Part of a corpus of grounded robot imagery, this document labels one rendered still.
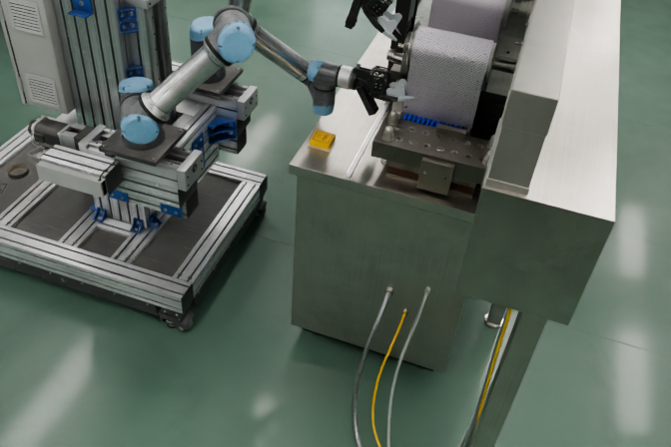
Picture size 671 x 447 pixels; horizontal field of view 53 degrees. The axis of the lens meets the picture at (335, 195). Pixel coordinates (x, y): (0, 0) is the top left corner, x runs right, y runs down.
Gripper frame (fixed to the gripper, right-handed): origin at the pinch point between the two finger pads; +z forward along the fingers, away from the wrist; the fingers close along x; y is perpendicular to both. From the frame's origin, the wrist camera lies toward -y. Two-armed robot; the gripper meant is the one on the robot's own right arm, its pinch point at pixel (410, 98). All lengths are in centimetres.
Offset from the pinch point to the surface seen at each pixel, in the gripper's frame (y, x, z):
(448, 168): -7.6, -22.0, 18.6
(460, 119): -3.2, -0.3, 17.4
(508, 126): 49, -83, 32
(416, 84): 5.7, -0.2, 1.3
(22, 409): -109, -92, -107
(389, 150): -7.9, -20.0, -0.6
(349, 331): -92, -26, -4
